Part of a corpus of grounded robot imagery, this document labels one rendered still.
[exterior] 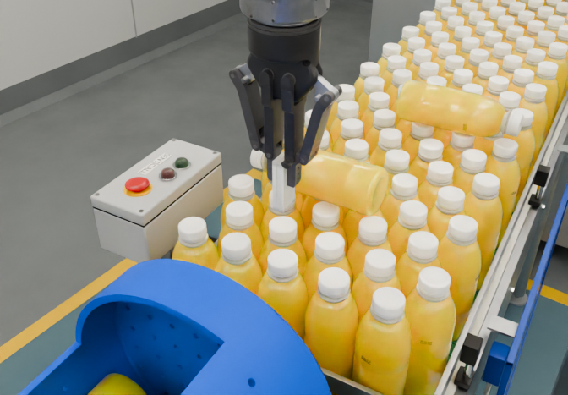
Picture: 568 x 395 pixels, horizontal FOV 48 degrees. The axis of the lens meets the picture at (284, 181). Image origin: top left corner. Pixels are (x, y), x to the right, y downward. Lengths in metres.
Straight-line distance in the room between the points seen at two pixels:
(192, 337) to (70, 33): 3.38
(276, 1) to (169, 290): 0.28
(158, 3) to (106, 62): 0.56
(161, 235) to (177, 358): 0.28
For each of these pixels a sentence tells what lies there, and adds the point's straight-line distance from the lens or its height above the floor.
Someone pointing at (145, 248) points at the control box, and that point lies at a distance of 0.95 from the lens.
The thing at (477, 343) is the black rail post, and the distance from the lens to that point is 0.92.
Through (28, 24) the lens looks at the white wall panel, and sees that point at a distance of 3.79.
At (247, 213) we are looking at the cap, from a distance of 0.89.
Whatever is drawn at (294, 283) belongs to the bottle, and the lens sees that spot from 0.83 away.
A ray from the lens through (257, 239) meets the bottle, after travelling 0.92.
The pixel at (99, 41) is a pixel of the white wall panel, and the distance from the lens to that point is 4.11.
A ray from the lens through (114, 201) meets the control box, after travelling 0.95.
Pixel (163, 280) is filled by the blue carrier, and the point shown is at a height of 1.23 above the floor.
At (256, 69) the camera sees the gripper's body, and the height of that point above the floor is 1.36.
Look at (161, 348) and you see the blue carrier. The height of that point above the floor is 1.09.
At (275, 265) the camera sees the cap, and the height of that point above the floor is 1.10.
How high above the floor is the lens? 1.63
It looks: 34 degrees down
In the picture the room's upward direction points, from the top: straight up
